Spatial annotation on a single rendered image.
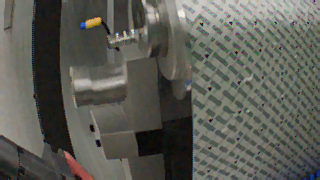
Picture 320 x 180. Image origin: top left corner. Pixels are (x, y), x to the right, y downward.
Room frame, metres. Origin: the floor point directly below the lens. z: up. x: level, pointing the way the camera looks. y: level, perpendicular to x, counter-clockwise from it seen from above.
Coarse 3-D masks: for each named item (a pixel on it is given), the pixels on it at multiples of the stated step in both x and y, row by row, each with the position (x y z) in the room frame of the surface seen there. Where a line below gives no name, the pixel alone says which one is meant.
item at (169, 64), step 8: (168, 0) 0.75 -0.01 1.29; (168, 8) 0.75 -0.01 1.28; (168, 16) 0.75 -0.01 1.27; (168, 24) 0.75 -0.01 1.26; (176, 24) 0.74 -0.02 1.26; (168, 32) 0.75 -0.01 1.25; (176, 32) 0.74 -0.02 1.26; (168, 40) 0.76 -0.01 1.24; (176, 40) 0.74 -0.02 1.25; (168, 48) 0.76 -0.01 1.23; (176, 48) 0.74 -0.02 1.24; (160, 56) 0.79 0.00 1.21; (168, 56) 0.76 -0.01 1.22; (176, 56) 0.74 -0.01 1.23; (160, 64) 0.79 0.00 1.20; (168, 64) 0.76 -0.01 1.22; (176, 64) 0.74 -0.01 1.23; (168, 72) 0.77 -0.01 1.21; (176, 72) 0.75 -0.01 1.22
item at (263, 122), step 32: (192, 96) 0.74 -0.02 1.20; (224, 96) 0.74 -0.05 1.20; (256, 96) 0.75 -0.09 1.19; (288, 96) 0.76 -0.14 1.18; (224, 128) 0.74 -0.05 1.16; (256, 128) 0.75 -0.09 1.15; (288, 128) 0.76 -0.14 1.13; (224, 160) 0.74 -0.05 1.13; (256, 160) 0.75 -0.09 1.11; (288, 160) 0.76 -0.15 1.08
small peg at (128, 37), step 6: (132, 30) 0.79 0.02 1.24; (108, 36) 0.79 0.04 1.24; (114, 36) 0.79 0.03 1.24; (120, 36) 0.79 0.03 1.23; (126, 36) 0.79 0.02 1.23; (132, 36) 0.79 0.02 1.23; (138, 36) 0.79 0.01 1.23; (108, 42) 0.79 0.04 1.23; (114, 42) 0.79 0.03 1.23; (120, 42) 0.79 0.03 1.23; (126, 42) 0.79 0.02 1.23; (132, 42) 0.79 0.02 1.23; (138, 42) 0.79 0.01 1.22
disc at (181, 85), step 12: (180, 0) 0.74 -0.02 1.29; (180, 12) 0.73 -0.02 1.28; (180, 24) 0.73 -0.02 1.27; (180, 36) 0.73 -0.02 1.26; (180, 48) 0.74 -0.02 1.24; (180, 60) 0.74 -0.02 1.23; (180, 72) 0.75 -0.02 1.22; (192, 72) 0.73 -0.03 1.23; (168, 84) 0.79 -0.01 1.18; (180, 84) 0.75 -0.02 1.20; (180, 96) 0.75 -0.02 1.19
